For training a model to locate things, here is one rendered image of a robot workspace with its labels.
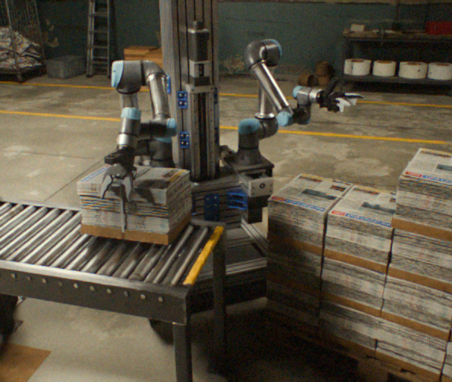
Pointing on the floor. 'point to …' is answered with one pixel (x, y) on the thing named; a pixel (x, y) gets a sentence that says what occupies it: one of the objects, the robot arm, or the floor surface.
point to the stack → (369, 282)
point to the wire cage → (5, 47)
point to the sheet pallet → (134, 53)
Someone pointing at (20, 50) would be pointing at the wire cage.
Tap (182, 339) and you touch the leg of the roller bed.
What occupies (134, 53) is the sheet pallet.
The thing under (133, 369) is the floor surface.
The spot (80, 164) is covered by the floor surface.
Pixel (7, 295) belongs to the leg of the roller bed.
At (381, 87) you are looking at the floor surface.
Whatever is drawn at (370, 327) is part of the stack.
